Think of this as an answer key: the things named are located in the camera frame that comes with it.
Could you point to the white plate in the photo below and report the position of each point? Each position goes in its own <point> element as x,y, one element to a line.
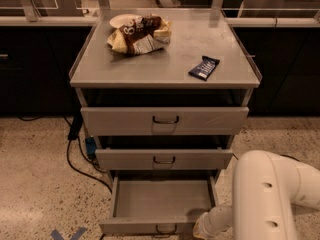
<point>123,19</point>

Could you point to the brown crumpled chip bag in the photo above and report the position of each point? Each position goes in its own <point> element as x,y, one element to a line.
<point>141,35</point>

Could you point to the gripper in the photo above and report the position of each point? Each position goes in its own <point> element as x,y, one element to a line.
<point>209,221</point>

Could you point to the grey middle drawer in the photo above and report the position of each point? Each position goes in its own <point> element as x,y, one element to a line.
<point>163,159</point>

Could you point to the grey drawer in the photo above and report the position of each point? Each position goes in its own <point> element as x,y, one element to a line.
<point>147,121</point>
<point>158,206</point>
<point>163,159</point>

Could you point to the grey top drawer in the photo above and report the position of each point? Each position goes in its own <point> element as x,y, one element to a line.
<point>147,121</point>

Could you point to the grey metal drawer cabinet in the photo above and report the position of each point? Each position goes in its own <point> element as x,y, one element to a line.
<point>104,78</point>

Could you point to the grey bottom drawer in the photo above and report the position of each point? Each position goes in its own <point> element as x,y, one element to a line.
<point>158,206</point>

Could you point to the dark blue snack bar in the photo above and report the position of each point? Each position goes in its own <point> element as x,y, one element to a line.
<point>205,68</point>

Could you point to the blue power box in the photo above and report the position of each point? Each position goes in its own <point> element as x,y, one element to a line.
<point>90,146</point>

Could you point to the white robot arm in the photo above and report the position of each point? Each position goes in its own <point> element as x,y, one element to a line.
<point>265,187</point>

